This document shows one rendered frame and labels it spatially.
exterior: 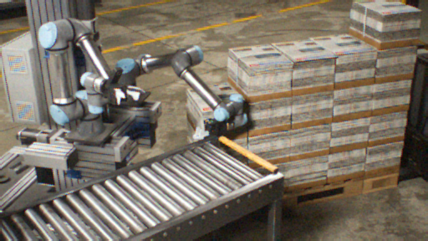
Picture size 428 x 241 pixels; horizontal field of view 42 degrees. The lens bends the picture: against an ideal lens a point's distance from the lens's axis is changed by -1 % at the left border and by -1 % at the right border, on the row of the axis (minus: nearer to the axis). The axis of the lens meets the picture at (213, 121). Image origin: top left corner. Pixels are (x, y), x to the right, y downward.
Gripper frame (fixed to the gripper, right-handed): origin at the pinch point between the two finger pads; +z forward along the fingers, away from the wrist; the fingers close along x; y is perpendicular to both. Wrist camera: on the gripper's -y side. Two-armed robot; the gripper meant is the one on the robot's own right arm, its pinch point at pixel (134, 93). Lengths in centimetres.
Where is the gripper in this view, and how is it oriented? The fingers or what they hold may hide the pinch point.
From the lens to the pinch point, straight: 248.4
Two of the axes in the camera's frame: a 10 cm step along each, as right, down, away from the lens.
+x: -6.6, 2.1, -7.2
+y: -0.8, 9.4, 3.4
